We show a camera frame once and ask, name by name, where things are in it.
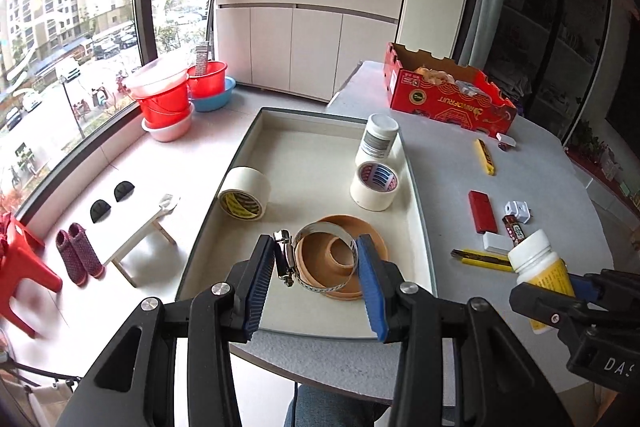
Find white flat box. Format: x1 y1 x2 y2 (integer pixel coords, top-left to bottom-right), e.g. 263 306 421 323
482 233 516 252

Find beige crumpled bag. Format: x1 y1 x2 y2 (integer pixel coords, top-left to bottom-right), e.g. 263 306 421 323
415 66 456 84

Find large red bucket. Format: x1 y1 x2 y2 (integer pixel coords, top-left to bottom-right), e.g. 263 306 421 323
136 81 193 128

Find clear plastic basin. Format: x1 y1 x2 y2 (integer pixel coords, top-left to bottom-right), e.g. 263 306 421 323
124 59 190 100

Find white tape roll yellow core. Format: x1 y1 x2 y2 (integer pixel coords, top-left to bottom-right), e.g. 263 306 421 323
217 166 272 222

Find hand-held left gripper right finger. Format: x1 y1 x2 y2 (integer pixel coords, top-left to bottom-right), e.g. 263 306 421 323
356 234 576 427

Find small wooden stool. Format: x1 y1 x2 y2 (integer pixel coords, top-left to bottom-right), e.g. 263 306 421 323
102 193 181 289

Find white packet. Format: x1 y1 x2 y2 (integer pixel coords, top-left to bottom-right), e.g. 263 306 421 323
452 79 483 98

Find small red bucket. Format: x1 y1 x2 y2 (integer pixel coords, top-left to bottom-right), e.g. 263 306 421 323
187 61 228 100

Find white pink basin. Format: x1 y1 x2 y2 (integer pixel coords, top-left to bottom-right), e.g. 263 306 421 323
141 109 195 142

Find white bottle grey label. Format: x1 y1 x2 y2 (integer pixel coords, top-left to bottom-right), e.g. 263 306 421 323
355 113 401 168

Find yellow blade case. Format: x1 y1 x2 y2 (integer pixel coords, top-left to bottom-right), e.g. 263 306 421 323
472 138 498 178

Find white cabinet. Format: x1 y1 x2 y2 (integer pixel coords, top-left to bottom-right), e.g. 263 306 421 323
215 0 408 102

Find white bottle yellow label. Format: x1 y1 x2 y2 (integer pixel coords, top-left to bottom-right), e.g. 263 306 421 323
507 228 578 335

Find brown tape dispenser ring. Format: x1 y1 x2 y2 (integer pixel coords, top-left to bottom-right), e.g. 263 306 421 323
292 214 390 303

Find metal hose clamp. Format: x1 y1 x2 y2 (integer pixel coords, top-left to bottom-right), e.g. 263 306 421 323
272 221 368 295

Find black window frame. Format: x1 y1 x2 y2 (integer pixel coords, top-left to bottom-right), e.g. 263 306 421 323
0 0 416 228

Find yellow black utility knife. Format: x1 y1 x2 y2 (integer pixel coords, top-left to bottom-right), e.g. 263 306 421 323
451 248 516 273

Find maroon knitted slipper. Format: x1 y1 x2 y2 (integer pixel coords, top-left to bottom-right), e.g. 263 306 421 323
55 229 90 285
67 222 106 279

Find person's leg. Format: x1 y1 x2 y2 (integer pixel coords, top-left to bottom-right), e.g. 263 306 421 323
284 382 391 427

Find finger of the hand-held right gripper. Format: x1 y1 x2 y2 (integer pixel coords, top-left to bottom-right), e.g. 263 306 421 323
509 281 588 343
565 269 636 308

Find grey rimmed shallow tray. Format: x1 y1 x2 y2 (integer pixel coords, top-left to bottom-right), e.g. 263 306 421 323
175 107 440 342

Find dark glass door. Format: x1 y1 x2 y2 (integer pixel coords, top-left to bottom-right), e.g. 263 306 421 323
480 0 640 208

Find clothes drying rack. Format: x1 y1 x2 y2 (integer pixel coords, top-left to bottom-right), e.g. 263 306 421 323
0 357 83 427

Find brown candy bar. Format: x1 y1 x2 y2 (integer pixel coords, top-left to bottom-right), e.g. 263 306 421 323
501 215 526 242

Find red flat box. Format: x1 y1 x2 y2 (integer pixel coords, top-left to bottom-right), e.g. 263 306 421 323
468 190 497 235

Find white electrical plug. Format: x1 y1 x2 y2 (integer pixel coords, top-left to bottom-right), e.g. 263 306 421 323
504 200 533 224

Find red plastic stool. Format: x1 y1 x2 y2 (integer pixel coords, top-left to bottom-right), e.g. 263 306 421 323
0 211 64 339

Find blue basin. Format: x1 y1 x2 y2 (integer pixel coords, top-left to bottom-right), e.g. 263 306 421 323
190 76 237 112

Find red cardboard fruit box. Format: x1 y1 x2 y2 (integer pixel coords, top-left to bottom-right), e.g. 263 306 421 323
384 42 518 140

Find white tape roll blue core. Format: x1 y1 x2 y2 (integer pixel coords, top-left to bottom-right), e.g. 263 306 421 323
349 161 401 212

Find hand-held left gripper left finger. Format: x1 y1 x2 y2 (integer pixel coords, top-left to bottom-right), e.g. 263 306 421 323
62 234 278 427

